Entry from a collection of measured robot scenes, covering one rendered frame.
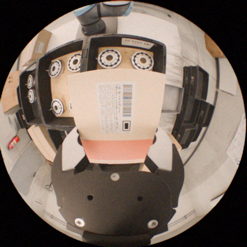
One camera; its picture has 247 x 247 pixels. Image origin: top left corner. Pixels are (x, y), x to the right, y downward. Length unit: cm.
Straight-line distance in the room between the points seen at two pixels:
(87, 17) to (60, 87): 41
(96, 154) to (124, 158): 5
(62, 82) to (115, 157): 45
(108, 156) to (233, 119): 287
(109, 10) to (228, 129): 299
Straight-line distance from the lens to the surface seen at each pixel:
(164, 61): 35
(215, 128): 304
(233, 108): 288
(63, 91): 49
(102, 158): 16
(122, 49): 42
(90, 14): 50
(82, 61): 33
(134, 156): 15
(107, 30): 60
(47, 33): 97
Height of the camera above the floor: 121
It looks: 61 degrees down
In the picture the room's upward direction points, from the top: 176 degrees clockwise
